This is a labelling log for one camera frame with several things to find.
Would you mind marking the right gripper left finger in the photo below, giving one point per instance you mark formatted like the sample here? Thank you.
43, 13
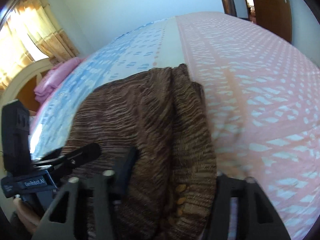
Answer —
93, 200

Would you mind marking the person's left hand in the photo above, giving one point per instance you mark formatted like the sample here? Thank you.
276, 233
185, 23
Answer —
28, 217

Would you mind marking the brown knit sun-pattern sweater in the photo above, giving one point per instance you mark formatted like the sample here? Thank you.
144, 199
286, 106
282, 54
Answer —
162, 113

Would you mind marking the cream and wood headboard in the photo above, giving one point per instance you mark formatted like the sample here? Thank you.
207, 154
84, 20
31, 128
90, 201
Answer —
23, 84

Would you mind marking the folded purple blanket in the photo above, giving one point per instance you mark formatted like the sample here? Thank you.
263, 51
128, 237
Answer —
54, 78

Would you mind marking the yellow floral curtain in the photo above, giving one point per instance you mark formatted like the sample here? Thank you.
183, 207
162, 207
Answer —
32, 33

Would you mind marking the blue pink polka-dot bedspread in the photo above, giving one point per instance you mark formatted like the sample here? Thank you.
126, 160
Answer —
262, 100

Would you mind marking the brown wooden door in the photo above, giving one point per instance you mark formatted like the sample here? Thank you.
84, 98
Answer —
275, 16

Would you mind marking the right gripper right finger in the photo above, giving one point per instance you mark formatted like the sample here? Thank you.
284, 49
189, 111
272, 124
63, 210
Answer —
256, 217

